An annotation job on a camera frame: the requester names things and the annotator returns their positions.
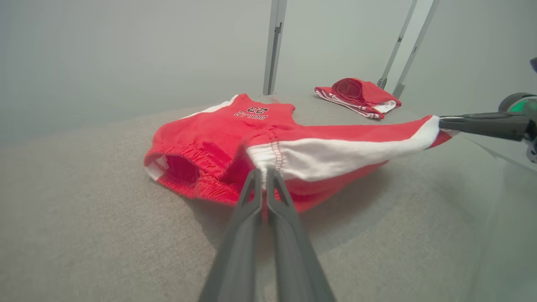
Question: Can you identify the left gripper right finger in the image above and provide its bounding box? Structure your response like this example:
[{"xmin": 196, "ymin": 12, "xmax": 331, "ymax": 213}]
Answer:
[{"xmin": 267, "ymin": 168, "xmax": 336, "ymax": 302}]

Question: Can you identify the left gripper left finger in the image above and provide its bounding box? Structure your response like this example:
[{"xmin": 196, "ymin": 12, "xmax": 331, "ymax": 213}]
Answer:
[{"xmin": 199, "ymin": 169, "xmax": 264, "ymax": 302}]

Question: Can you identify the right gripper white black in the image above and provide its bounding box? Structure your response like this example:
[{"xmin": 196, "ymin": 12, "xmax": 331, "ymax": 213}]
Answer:
[{"xmin": 438, "ymin": 92, "xmax": 537, "ymax": 164}]

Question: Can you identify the red jersey with number 23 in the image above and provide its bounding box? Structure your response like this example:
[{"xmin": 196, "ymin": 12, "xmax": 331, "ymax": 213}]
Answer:
[{"xmin": 315, "ymin": 78, "xmax": 402, "ymax": 120}]

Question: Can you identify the grey fabric sofa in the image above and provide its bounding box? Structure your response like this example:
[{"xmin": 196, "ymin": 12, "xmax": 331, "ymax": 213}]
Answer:
[{"xmin": 0, "ymin": 90, "xmax": 537, "ymax": 302}]

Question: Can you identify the grey partition post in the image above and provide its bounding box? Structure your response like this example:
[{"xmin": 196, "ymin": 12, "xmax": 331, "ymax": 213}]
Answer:
[
  {"xmin": 263, "ymin": 0, "xmax": 281, "ymax": 96},
  {"xmin": 392, "ymin": 0, "xmax": 440, "ymax": 99},
  {"xmin": 376, "ymin": 0, "xmax": 418, "ymax": 89},
  {"xmin": 273, "ymin": 0, "xmax": 288, "ymax": 95}
]

